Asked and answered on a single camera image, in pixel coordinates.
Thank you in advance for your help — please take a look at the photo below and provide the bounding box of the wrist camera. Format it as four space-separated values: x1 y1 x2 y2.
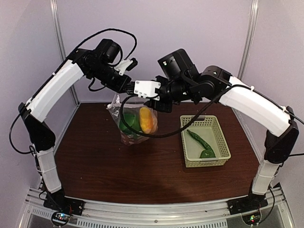
130 80 161 101
114 58 138 76

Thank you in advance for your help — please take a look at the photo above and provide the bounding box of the right circuit board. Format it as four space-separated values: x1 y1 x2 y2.
242 212 261 226

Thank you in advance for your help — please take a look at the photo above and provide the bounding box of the green bok choy toy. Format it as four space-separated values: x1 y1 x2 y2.
118 112 141 135

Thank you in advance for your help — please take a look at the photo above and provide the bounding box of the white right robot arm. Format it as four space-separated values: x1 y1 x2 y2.
145 48 299 210

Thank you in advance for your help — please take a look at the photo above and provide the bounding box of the left aluminium corner post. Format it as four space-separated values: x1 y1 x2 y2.
50 0 80 106

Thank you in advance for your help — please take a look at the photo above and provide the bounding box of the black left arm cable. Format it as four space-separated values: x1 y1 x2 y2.
9 28 138 154

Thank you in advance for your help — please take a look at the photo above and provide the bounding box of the green pepper toy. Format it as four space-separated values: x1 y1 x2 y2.
200 150 216 159

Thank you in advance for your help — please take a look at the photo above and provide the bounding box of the circuit board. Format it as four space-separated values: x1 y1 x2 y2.
51 211 72 226
242 212 261 226

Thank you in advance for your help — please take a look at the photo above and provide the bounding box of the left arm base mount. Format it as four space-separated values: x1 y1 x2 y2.
43 192 85 216

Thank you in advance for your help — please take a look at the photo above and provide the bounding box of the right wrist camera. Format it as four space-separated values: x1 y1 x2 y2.
130 80 161 101

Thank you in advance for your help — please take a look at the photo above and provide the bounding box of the clear zip top bag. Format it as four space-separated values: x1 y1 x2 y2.
107 93 158 145

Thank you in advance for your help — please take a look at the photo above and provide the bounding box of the aluminium front rail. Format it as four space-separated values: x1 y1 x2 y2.
17 187 295 228

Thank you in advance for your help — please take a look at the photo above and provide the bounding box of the dark green cucumber toy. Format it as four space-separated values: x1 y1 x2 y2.
187 130 213 151

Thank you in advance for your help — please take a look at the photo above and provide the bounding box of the black right camera cable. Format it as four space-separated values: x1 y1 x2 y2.
120 84 252 139

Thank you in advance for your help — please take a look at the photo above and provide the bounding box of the aluminium corner post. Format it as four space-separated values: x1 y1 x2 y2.
50 0 80 106
237 0 259 80

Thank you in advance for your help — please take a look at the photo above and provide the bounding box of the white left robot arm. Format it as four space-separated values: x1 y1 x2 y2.
19 39 137 211

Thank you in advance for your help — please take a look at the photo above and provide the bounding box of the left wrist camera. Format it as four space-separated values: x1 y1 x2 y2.
114 58 138 76

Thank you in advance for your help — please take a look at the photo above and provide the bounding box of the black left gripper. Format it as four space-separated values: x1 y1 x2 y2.
89 61 131 93

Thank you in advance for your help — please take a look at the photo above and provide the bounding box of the orange mango slice toy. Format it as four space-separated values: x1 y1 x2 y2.
139 107 158 134

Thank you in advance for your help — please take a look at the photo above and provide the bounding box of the right aluminium corner post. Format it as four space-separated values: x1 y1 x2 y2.
237 0 259 80

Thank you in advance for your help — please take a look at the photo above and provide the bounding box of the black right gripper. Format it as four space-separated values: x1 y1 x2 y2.
145 74 195 112

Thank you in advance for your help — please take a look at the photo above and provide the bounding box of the pale green perforated basket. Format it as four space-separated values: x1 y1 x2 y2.
180 115 231 168

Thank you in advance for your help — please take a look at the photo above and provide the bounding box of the left circuit board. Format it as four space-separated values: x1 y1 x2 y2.
51 211 72 226

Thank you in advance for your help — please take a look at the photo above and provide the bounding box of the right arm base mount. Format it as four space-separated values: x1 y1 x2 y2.
227 194 268 215

